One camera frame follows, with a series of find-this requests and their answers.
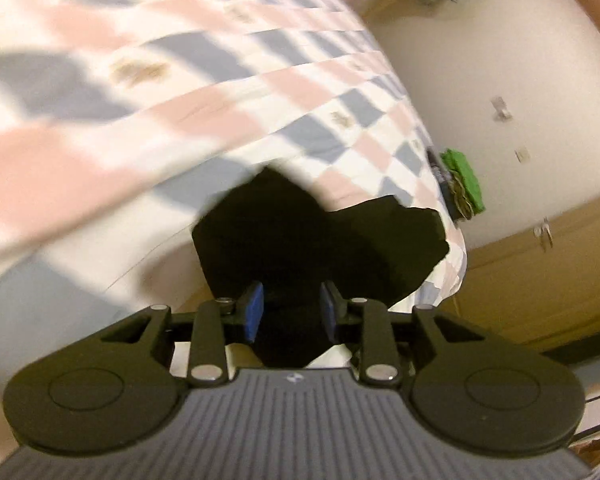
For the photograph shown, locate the silver door handle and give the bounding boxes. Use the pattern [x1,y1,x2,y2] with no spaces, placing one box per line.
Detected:
[533,218,555,252]

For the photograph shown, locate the black trousers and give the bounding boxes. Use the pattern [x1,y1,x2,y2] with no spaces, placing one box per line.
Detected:
[192,167,450,368]

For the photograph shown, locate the wall socket with plug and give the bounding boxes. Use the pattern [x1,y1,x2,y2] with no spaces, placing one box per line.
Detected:
[491,96,513,122]

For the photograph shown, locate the checkered bed quilt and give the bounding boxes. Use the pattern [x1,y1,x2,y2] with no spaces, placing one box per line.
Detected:
[0,0,444,394]

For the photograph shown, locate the beige door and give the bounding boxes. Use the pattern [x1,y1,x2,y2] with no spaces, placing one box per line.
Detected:
[440,197,600,351]

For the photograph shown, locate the green folded garment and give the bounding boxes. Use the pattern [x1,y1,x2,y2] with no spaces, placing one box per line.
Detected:
[440,148,486,215]

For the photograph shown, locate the beige wall switch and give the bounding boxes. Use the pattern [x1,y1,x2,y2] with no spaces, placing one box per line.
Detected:
[515,148,531,164]

